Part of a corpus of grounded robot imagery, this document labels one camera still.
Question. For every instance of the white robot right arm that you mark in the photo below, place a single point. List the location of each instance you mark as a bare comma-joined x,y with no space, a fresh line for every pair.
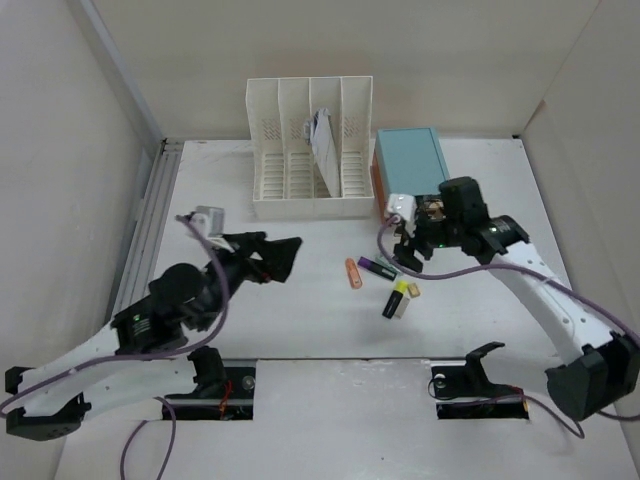
599,354

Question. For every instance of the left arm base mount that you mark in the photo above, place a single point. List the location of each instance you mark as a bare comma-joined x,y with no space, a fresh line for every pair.
224,389

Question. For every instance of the aluminium rail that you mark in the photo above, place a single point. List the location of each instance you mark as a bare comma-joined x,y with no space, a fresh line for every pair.
149,216

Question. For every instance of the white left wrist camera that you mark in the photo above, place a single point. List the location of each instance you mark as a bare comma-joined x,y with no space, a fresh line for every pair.
208,221

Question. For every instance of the yellow highlighter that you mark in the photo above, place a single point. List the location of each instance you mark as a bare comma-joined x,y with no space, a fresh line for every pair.
395,299

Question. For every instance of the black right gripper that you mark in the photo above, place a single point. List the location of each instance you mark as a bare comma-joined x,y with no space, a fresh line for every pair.
403,250

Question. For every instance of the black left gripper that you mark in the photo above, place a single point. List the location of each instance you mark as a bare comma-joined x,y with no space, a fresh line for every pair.
278,256

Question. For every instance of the grey eraser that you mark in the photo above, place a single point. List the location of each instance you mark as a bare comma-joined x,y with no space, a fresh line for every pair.
402,307

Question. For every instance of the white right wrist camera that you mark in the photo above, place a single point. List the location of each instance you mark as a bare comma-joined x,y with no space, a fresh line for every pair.
401,205

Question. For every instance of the green highlighter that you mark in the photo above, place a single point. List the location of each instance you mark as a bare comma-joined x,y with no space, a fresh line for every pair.
385,263

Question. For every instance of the clear drawer gold handle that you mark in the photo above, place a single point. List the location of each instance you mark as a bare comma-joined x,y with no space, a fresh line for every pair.
431,206

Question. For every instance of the orange drawer box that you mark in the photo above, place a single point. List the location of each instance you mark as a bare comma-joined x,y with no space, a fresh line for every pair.
379,190

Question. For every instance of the blue drawer box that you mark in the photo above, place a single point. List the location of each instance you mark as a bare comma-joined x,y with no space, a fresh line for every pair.
410,161

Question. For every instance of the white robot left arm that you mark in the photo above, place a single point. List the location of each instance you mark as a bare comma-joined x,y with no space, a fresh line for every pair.
144,351

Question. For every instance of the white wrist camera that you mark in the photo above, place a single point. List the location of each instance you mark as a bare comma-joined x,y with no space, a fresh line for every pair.
401,205
208,221

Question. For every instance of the white plastic file organizer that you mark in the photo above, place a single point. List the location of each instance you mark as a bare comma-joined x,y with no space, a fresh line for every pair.
276,109

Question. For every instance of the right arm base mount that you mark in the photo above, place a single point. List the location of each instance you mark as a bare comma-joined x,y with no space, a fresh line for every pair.
463,391

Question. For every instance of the small wooden stamp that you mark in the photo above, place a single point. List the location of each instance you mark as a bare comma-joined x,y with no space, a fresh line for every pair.
413,290

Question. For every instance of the orange highlighter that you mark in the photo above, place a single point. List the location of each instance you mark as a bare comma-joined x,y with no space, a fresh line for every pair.
353,273

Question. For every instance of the purple highlighter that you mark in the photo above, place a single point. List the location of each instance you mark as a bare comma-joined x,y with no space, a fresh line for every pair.
376,269

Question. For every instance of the white spiral notebook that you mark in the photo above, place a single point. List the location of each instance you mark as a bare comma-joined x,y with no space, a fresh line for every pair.
318,135

